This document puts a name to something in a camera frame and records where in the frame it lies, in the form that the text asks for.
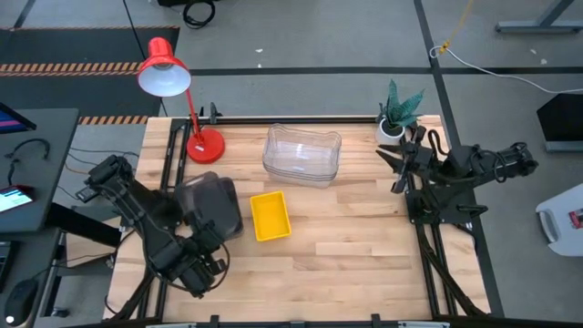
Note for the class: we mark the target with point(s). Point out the black box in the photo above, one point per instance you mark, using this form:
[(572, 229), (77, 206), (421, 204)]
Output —
[(562, 118)]

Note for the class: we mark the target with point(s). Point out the black computer mouse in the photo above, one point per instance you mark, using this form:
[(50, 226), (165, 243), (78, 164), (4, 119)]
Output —
[(20, 300)]

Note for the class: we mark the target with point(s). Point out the white plastic object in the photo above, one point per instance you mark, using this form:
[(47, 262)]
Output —
[(562, 218)]

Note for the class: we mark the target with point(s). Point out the grey tinted plastic basket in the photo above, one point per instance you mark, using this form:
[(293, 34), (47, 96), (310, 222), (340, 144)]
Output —
[(214, 200), (234, 223)]

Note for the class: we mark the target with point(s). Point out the clear plastic basket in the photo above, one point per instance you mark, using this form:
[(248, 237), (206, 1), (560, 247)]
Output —
[(296, 181), (300, 150)]

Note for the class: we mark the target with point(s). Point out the black hazard-striped floor mat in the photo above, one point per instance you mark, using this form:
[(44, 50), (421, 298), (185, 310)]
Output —
[(68, 45)]

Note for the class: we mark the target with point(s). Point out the computer monitor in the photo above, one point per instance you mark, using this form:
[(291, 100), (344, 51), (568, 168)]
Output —
[(11, 120)]

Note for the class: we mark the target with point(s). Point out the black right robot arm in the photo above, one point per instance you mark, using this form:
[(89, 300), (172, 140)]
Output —
[(478, 168)]

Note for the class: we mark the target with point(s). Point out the black aluminium table frame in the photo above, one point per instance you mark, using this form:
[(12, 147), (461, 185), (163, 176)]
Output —
[(296, 120)]

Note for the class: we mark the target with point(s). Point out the grey metal table leg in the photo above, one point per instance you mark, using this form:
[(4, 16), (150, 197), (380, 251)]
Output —
[(542, 26)]

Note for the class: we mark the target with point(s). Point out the smartphone with lit screen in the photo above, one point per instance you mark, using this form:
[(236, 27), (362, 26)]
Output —
[(13, 198)]

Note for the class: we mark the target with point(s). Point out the yellow slotted plastic basket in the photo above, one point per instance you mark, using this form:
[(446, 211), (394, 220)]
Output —
[(270, 216)]

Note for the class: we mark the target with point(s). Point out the black desk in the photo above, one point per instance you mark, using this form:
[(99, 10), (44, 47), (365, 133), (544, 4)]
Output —
[(45, 173)]

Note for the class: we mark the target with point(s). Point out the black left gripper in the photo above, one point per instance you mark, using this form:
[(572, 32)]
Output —
[(202, 243)]

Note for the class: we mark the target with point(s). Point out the red desk lamp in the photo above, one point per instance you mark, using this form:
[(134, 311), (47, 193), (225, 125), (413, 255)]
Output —
[(200, 146)]

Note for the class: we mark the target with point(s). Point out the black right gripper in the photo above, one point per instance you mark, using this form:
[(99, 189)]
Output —
[(419, 159)]

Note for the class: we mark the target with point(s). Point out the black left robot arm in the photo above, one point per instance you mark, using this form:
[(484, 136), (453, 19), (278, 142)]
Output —
[(136, 209)]

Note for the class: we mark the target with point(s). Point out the potted plant white pot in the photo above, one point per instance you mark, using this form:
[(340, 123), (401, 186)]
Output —
[(391, 132)]

